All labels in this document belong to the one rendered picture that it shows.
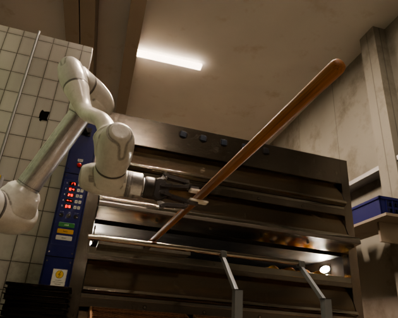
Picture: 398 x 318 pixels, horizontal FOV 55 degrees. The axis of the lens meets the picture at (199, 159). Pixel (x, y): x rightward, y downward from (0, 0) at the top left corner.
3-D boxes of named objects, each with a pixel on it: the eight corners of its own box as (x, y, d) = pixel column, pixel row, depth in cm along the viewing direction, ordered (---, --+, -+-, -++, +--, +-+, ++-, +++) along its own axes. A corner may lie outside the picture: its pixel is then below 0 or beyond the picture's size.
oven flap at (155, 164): (105, 164, 245) (108, 143, 259) (344, 206, 289) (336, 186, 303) (106, 160, 242) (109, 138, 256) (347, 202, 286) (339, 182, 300)
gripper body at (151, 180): (142, 178, 136) (167, 183, 138) (138, 201, 132) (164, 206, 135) (146, 171, 130) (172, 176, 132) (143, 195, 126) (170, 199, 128)
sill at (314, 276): (88, 254, 227) (89, 248, 229) (346, 284, 272) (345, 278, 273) (88, 253, 222) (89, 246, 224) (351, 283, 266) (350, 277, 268)
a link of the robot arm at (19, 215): (-34, 215, 153) (7, 229, 172) (-13, 235, 145) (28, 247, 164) (79, 67, 169) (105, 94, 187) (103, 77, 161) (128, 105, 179)
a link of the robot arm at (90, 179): (121, 205, 130) (128, 182, 120) (74, 197, 126) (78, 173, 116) (124, 180, 137) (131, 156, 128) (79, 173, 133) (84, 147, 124)
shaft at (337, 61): (349, 72, 66) (347, 58, 68) (334, 67, 66) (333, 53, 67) (151, 247, 216) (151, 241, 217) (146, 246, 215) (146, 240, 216)
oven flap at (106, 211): (98, 205, 220) (95, 219, 236) (361, 243, 264) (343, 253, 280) (98, 201, 221) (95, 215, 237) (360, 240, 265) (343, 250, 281)
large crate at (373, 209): (414, 219, 414) (410, 200, 424) (381, 214, 406) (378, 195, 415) (379, 231, 463) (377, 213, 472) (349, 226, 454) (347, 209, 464)
